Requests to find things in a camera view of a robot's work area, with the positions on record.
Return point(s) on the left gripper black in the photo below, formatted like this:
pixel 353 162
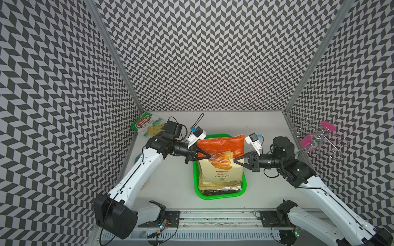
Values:
pixel 192 153

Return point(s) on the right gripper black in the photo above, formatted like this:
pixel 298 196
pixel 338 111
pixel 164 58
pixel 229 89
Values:
pixel 255 166

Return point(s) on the orange Chips bag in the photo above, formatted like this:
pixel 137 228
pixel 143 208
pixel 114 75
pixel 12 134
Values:
pixel 220 186

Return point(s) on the red orange snack bag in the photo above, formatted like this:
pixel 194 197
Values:
pixel 221 166

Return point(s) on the green plastic basket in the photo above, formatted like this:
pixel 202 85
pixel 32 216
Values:
pixel 196 177

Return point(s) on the green red Chuba bag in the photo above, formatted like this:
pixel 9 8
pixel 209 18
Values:
pixel 148 125

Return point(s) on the brown dark snack bag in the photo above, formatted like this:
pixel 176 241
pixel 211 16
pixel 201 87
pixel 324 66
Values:
pixel 218 192

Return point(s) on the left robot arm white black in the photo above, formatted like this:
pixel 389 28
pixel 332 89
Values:
pixel 123 195

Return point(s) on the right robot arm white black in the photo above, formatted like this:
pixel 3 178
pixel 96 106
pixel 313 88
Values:
pixel 304 178

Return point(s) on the chrome pink cup stand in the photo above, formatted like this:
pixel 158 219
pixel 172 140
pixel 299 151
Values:
pixel 312 143

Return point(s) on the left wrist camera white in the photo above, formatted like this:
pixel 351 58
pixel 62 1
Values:
pixel 197 133

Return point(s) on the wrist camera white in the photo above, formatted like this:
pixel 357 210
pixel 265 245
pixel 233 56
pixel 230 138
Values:
pixel 197 133
pixel 256 141

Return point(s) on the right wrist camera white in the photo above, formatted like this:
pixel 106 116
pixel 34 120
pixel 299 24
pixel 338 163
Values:
pixel 256 141

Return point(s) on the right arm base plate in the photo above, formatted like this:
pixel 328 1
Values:
pixel 271 218

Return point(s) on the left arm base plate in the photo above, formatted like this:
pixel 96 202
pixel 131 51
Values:
pixel 172 218

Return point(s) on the aluminium front rail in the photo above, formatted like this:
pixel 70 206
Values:
pixel 221 220

